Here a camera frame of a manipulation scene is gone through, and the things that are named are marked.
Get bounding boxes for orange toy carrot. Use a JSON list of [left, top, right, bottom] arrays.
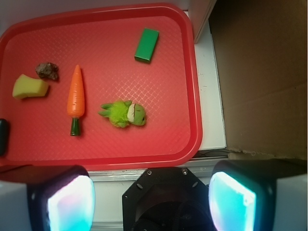
[[66, 64, 85, 136]]

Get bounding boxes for brown cardboard box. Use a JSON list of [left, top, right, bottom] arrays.
[[209, 0, 308, 159]]

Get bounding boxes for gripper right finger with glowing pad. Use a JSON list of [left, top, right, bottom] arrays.
[[208, 160, 308, 231]]

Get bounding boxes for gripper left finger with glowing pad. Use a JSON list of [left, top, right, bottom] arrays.
[[0, 165, 95, 231]]

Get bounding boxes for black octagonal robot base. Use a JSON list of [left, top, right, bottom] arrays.
[[122, 167, 216, 231]]

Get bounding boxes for black object at tray edge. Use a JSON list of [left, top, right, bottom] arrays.
[[0, 118, 10, 156]]

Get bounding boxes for yellow sponge piece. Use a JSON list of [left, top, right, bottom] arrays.
[[12, 74, 49, 99]]

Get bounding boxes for brown rock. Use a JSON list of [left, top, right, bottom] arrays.
[[35, 62, 59, 80]]

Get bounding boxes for green plush frog toy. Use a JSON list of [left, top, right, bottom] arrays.
[[98, 100, 146, 128]]

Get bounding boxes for green rectangular block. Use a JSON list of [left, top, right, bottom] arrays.
[[134, 28, 159, 63]]

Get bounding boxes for red plastic tray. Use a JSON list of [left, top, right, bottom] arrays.
[[0, 3, 203, 171]]

